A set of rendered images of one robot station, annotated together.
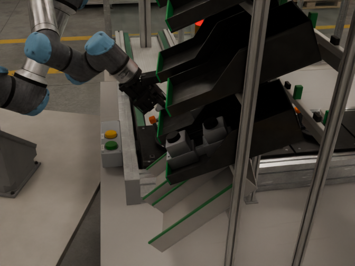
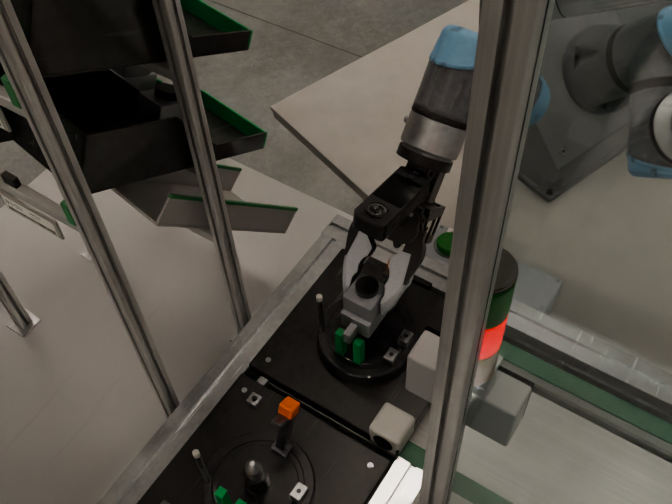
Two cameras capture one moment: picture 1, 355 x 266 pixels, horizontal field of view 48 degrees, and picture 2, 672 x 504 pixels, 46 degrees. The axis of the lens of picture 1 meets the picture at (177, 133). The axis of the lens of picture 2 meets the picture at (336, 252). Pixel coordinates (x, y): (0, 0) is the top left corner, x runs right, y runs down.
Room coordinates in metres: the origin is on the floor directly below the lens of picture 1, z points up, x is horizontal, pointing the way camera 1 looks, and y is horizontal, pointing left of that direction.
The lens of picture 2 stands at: (1.51, -0.43, 1.93)
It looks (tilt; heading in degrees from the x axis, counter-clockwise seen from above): 52 degrees down; 136
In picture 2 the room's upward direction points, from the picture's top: 3 degrees counter-clockwise
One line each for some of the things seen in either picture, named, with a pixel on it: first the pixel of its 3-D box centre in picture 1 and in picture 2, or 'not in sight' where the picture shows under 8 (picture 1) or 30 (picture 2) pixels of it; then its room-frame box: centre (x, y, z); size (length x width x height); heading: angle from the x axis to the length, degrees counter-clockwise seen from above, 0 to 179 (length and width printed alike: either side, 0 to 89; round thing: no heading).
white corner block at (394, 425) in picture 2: not in sight; (391, 429); (1.23, -0.07, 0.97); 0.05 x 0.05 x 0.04; 10
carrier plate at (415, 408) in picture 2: (175, 143); (367, 343); (1.12, 0.01, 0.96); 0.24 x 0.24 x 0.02; 10
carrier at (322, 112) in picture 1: (316, 120); not in sight; (1.21, -0.49, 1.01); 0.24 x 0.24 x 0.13; 10
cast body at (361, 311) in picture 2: not in sight; (363, 305); (1.12, 0.00, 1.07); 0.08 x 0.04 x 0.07; 100
